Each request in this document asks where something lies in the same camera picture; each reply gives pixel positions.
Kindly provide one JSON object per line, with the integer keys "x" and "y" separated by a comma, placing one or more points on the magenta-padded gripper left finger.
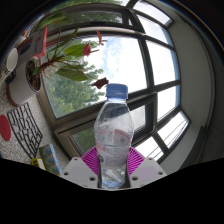
{"x": 80, "y": 171}

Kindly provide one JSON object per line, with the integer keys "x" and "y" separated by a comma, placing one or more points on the blue and green carton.
{"x": 50, "y": 158}

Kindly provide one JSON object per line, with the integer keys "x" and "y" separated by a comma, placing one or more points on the black openwork trivet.
{"x": 25, "y": 131}

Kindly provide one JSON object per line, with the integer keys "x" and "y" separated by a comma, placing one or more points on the flat round red coaster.
{"x": 4, "y": 127}

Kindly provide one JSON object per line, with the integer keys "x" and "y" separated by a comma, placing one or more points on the potted plant in white pot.
{"x": 23, "y": 83}

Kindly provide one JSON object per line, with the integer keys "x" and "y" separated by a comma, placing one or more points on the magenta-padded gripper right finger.
{"x": 146, "y": 171}

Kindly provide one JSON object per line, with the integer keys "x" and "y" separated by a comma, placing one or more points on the clear blue-capped water bottle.
{"x": 113, "y": 133}

